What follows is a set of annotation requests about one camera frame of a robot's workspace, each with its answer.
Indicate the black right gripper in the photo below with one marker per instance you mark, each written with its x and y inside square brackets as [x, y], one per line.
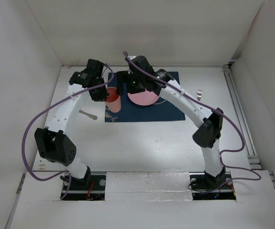
[124, 77]

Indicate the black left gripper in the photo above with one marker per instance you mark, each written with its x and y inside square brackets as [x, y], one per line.
[101, 97]

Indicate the pink plastic cup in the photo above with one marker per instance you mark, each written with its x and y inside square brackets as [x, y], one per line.
[113, 101]

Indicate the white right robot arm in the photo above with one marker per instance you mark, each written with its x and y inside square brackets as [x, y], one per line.
[208, 123]

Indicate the dark blue cloth placemat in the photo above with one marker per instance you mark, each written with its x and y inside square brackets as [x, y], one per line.
[160, 111]

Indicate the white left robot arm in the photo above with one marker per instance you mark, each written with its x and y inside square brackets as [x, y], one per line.
[53, 141]

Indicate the aluminium rail front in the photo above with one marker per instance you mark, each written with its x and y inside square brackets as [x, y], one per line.
[131, 182]

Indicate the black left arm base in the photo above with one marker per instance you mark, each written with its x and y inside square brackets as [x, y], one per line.
[89, 188]

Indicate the fork with green handle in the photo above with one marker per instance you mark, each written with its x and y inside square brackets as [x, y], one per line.
[199, 94]

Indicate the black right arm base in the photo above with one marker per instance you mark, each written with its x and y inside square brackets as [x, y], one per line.
[205, 187]

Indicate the pink plastic plate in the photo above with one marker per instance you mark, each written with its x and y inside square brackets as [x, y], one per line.
[145, 98]

